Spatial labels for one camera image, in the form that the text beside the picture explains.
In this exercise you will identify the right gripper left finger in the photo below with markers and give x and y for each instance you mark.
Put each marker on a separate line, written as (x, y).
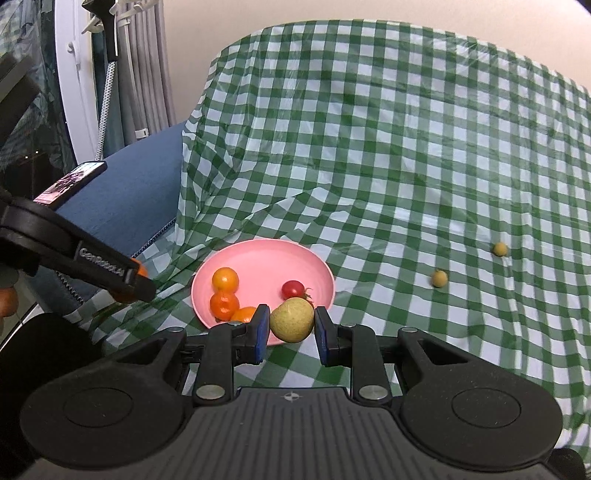
(242, 343)

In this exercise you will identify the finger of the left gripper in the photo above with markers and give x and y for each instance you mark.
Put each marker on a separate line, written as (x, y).
(86, 258)

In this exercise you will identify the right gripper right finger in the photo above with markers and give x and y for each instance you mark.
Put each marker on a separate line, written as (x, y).
(352, 347)

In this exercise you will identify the large orange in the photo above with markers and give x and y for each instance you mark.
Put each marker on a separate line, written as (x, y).
(142, 271)

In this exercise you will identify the orange cherry tomato cluster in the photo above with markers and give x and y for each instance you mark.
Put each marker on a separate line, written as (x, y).
(223, 305)

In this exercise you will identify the green olive fruit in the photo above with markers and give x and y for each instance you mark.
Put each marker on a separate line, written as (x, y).
(500, 249)
(439, 279)
(293, 320)

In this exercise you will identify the red cherry tomato cluster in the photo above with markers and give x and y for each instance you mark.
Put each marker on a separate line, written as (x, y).
(293, 289)

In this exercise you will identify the blue cushion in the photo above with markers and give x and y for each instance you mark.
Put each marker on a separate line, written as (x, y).
(135, 200)

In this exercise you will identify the pink round plate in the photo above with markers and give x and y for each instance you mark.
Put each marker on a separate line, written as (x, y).
(263, 265)

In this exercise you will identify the black smartphone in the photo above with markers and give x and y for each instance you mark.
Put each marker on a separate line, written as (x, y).
(67, 186)

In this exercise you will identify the grey curtain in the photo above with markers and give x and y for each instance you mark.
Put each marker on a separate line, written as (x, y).
(132, 77)

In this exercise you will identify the green white checkered cloth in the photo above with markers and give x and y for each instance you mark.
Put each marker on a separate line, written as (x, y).
(393, 151)

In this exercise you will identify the white clip holder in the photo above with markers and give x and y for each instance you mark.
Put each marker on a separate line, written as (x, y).
(118, 11)

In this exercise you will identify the white door frame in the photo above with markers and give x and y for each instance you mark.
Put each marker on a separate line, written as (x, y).
(76, 77)

